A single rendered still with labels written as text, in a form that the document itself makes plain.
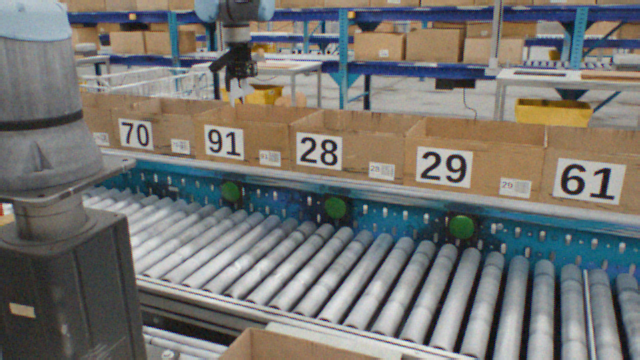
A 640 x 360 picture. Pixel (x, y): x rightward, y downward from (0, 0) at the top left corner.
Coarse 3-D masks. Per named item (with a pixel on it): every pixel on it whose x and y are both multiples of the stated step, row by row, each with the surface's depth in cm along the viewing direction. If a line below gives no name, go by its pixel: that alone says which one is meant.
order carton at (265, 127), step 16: (208, 112) 194; (224, 112) 203; (240, 112) 210; (256, 112) 207; (272, 112) 204; (288, 112) 201; (304, 112) 198; (240, 128) 178; (256, 128) 175; (272, 128) 173; (288, 128) 170; (256, 144) 177; (272, 144) 175; (288, 144) 172; (208, 160) 188; (224, 160) 185; (240, 160) 182; (256, 160) 179; (288, 160) 174
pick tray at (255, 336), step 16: (240, 336) 95; (256, 336) 97; (272, 336) 96; (288, 336) 94; (224, 352) 90; (240, 352) 95; (256, 352) 98; (272, 352) 97; (288, 352) 95; (304, 352) 94; (320, 352) 93; (336, 352) 91; (352, 352) 90
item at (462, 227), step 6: (462, 216) 147; (450, 222) 149; (456, 222) 147; (462, 222) 147; (468, 222) 146; (450, 228) 149; (456, 228) 148; (462, 228) 147; (468, 228) 146; (474, 228) 147; (456, 234) 149; (462, 234) 148; (468, 234) 147
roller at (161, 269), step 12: (240, 216) 176; (216, 228) 165; (228, 228) 169; (204, 240) 158; (180, 252) 149; (192, 252) 152; (156, 264) 143; (168, 264) 143; (180, 264) 147; (156, 276) 138
